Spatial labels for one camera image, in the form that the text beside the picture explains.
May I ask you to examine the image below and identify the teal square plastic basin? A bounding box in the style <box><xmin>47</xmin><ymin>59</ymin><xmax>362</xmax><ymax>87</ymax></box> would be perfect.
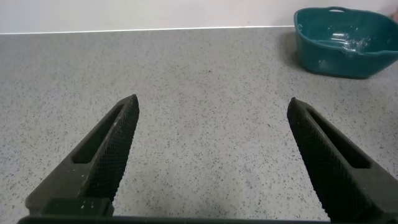
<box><xmin>294</xmin><ymin>6</ymin><xmax>398</xmax><ymax>79</ymax></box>

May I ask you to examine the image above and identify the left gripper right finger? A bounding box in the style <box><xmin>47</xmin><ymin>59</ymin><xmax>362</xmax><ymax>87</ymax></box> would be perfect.
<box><xmin>286</xmin><ymin>96</ymin><xmax>398</xmax><ymax>223</ymax></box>

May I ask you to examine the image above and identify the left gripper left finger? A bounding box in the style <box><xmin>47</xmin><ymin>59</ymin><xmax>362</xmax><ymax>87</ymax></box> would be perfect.
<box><xmin>25</xmin><ymin>94</ymin><xmax>140</xmax><ymax>217</ymax></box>

